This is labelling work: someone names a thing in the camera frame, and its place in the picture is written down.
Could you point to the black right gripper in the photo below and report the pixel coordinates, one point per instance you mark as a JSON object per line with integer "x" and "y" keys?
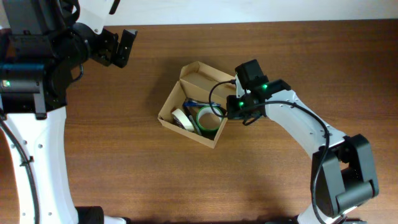
{"x": 234, "y": 109}

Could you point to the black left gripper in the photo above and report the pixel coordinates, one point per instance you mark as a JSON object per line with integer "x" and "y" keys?
{"x": 109, "y": 50}

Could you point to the cardboard box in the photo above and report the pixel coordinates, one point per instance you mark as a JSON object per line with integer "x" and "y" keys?
{"x": 196, "y": 82}

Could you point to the black silver pen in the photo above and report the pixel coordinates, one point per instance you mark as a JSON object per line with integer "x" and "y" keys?
{"x": 197, "y": 129}

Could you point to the blue pen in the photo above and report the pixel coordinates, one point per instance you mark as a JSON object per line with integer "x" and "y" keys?
{"x": 194, "y": 103}

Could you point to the white masking tape roll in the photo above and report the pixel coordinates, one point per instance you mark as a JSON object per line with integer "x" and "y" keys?
{"x": 182, "y": 120}

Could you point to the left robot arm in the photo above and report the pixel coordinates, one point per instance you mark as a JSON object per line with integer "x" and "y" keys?
{"x": 42, "y": 44}

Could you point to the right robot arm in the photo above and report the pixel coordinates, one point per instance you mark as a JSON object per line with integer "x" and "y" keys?
{"x": 343, "y": 175}

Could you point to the green tape roll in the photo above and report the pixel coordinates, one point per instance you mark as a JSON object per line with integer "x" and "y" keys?
{"x": 209, "y": 119}

